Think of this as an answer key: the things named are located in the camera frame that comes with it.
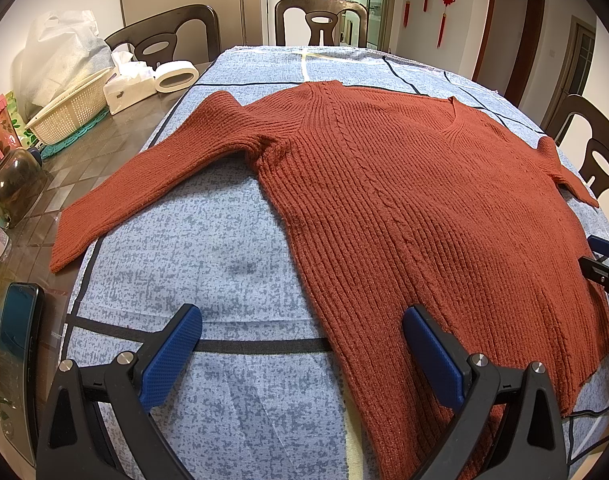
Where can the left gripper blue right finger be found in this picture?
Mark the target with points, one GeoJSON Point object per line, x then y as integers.
{"type": "Point", "coordinates": [529, 442]}

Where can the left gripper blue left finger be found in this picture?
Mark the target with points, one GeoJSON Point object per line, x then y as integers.
{"type": "Point", "coordinates": [73, 440]}

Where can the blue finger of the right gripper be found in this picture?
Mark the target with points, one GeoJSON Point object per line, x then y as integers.
{"type": "Point", "coordinates": [599, 245]}
{"type": "Point", "coordinates": [595, 271]}

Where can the rust red knit sweater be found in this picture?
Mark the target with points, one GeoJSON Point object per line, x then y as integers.
{"type": "Point", "coordinates": [387, 200]}

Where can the dark wooden chair right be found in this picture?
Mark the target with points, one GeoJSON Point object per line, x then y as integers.
{"type": "Point", "coordinates": [596, 160]}

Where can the dark wooden chair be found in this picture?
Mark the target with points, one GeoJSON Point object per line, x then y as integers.
{"type": "Point", "coordinates": [596, 160]}
{"type": "Point", "coordinates": [322, 17]}
{"type": "Point", "coordinates": [154, 39]}

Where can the black smartphone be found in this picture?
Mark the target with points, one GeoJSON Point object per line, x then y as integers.
{"type": "Point", "coordinates": [21, 316]}

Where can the blue checked table cloth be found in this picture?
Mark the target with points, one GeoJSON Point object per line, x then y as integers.
{"type": "Point", "coordinates": [261, 398]}

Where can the dark glass jar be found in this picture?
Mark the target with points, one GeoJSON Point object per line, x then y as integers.
{"type": "Point", "coordinates": [22, 180]}

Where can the teal crochet mat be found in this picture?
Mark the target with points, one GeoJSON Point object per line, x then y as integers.
{"type": "Point", "coordinates": [51, 150]}

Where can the green snack packet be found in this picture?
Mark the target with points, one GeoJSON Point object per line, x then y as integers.
{"type": "Point", "coordinates": [25, 135]}

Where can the cream woven plastic basket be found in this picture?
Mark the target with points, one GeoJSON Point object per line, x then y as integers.
{"type": "Point", "coordinates": [72, 109]}

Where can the white tissue box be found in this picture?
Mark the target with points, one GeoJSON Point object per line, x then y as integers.
{"type": "Point", "coordinates": [130, 82]}

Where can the dark wooden chair middle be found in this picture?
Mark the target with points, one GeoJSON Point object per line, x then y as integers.
{"type": "Point", "coordinates": [322, 17]}

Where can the white toilet paper roll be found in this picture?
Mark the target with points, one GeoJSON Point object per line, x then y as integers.
{"type": "Point", "coordinates": [175, 76]}

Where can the white plastic bag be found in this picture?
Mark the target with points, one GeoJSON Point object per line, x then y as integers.
{"type": "Point", "coordinates": [62, 48]}

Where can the dark wooden chair left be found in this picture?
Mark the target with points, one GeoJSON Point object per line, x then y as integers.
{"type": "Point", "coordinates": [154, 39]}

